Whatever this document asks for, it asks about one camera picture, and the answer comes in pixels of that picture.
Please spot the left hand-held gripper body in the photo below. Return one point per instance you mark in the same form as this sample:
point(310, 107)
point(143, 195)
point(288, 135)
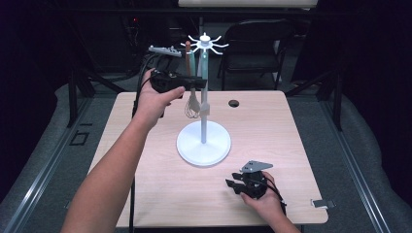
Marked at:
point(166, 82)

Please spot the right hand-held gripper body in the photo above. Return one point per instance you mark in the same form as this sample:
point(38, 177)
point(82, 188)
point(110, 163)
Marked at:
point(254, 186)

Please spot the white utensil rack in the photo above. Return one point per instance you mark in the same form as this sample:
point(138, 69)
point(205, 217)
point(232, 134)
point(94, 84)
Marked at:
point(204, 142)

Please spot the person's right hand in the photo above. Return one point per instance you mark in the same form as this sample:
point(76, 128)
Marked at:
point(268, 204)

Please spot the person's left hand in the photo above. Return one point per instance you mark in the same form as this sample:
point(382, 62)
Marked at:
point(150, 106)

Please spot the black folding chair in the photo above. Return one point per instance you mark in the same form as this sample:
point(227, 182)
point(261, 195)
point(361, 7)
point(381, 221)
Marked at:
point(256, 42)

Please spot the black metal stand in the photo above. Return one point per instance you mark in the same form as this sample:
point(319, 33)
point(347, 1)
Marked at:
point(73, 97)
point(336, 103)

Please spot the grey table corner bracket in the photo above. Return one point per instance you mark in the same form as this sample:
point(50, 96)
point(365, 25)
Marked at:
point(322, 203)

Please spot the aluminium floor rail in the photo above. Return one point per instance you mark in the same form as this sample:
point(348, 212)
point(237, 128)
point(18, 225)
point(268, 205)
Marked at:
point(356, 171)
point(42, 171)

